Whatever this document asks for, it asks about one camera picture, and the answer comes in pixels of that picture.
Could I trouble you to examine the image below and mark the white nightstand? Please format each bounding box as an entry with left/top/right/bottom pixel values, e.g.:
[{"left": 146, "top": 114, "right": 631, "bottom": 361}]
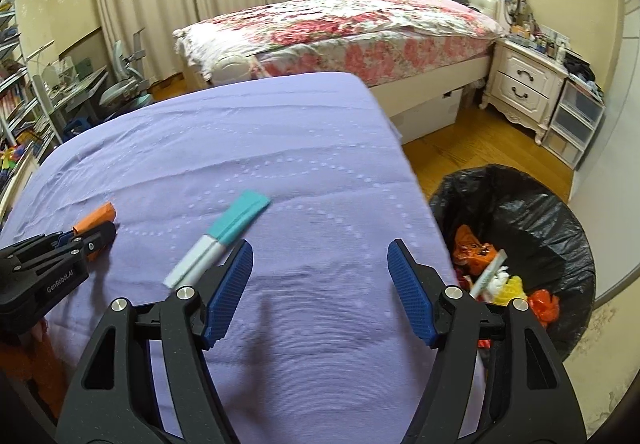
[{"left": 480, "top": 38, "right": 568, "bottom": 146}]

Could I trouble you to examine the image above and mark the plastic drawer unit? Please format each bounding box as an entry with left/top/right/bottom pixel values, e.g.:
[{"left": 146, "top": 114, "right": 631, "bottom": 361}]
[{"left": 542, "top": 75, "right": 605, "bottom": 170}]

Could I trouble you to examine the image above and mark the orange plastic bag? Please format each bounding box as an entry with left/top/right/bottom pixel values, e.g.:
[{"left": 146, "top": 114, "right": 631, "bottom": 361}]
[{"left": 527, "top": 289, "right": 560, "bottom": 328}]

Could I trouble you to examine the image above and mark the grey desk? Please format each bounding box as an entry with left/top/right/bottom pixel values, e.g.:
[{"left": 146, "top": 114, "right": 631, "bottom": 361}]
[{"left": 32, "top": 66, "right": 108, "bottom": 143}]

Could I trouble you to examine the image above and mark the floral bedspread bed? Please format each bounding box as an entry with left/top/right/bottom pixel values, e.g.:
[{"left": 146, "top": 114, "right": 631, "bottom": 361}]
[{"left": 172, "top": 0, "right": 504, "bottom": 117}]

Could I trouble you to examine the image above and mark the white bookshelf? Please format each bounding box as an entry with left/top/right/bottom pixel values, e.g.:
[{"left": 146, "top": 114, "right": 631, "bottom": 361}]
[{"left": 0, "top": 0, "right": 57, "bottom": 185}]

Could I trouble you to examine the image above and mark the white crumpled tissue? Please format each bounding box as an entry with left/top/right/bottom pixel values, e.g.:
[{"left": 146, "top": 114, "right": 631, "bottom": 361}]
[{"left": 483, "top": 271, "right": 510, "bottom": 301}]

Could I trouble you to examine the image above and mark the yellow foam fruit net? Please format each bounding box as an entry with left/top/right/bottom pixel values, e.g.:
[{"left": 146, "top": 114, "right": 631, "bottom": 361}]
[{"left": 491, "top": 276, "right": 528, "bottom": 306}]

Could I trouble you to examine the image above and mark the black lined trash bin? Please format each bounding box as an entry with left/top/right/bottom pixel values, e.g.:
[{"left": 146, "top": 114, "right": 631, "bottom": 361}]
[{"left": 430, "top": 164, "right": 596, "bottom": 360}]

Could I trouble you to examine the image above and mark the purple quilted bed cover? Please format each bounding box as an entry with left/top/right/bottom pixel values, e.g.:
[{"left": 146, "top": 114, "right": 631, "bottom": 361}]
[{"left": 1, "top": 73, "right": 454, "bottom": 443}]

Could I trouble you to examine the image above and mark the orange paper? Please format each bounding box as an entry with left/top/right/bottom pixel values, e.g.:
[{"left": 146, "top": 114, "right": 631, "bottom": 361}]
[{"left": 73, "top": 202, "right": 116, "bottom": 235}]

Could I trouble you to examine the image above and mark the white green tube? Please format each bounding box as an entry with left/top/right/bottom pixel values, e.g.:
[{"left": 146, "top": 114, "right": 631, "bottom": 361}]
[{"left": 470, "top": 250, "right": 508, "bottom": 299}]

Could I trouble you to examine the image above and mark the teal white paper packet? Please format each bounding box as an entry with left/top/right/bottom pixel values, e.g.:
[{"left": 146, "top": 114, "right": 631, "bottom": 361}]
[{"left": 163, "top": 190, "right": 270, "bottom": 290}]

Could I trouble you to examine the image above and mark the orange foil snack wrapper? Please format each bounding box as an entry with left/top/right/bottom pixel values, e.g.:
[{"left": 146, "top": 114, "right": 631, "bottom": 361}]
[{"left": 452, "top": 225, "right": 498, "bottom": 276}]

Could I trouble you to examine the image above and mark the white storage box under bed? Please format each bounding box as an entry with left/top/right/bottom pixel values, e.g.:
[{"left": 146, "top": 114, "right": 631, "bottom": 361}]
[{"left": 390, "top": 87, "right": 463, "bottom": 145}]

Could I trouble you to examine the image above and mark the grey green desk chair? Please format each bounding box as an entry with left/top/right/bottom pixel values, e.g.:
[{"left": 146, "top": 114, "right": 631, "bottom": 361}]
[{"left": 99, "top": 29, "right": 153, "bottom": 121}]

